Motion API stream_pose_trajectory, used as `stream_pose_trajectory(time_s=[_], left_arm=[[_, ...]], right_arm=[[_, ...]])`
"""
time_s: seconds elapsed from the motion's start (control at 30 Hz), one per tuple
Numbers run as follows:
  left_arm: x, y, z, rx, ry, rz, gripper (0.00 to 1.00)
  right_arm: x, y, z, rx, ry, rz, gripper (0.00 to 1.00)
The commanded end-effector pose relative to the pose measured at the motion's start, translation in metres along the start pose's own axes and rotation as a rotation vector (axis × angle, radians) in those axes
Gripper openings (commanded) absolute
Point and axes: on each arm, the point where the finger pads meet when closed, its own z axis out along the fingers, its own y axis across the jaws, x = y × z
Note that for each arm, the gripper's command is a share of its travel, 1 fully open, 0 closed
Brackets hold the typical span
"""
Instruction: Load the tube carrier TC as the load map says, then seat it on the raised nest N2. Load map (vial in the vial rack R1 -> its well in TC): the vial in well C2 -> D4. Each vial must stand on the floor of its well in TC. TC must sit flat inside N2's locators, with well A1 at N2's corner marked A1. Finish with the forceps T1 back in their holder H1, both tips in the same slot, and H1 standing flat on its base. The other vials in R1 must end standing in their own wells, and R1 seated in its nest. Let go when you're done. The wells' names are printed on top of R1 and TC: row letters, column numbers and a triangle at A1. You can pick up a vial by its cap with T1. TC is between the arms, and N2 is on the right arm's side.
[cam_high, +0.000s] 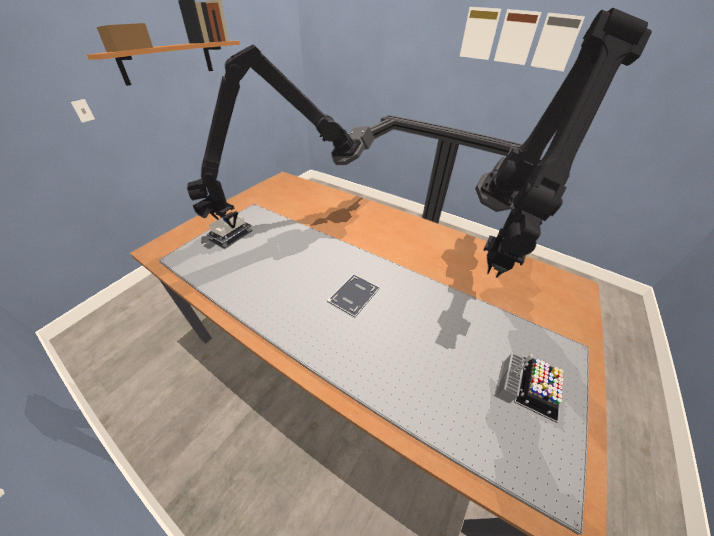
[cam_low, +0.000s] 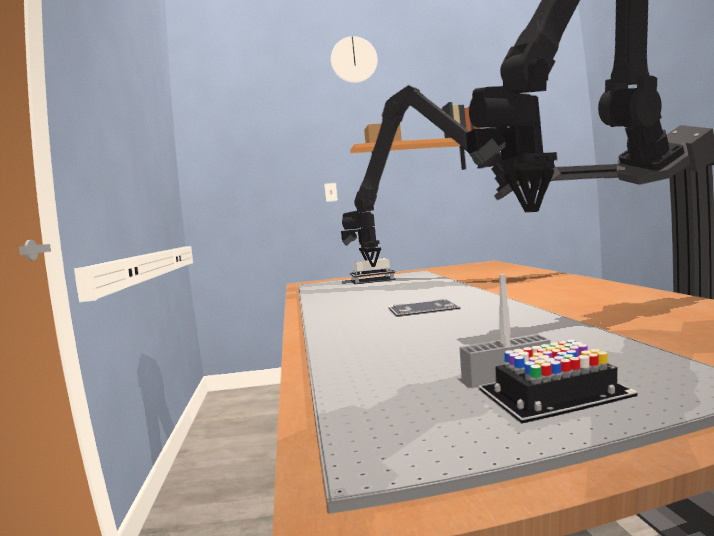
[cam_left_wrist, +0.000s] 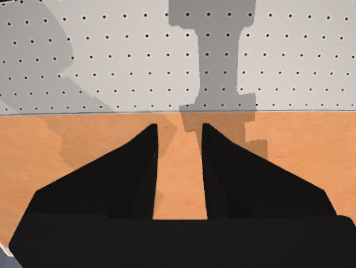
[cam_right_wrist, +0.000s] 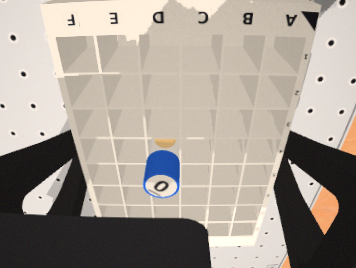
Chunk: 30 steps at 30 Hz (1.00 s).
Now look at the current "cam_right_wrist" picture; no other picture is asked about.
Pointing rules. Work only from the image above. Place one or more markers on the grey perforated base plate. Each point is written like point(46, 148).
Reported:
point(32, 110)

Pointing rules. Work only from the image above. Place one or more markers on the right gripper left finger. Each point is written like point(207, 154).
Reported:
point(23, 170)

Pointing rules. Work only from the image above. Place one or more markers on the cream grid rack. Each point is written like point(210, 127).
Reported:
point(147, 74)

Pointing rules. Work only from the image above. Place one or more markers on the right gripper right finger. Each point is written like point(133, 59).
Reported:
point(335, 170)

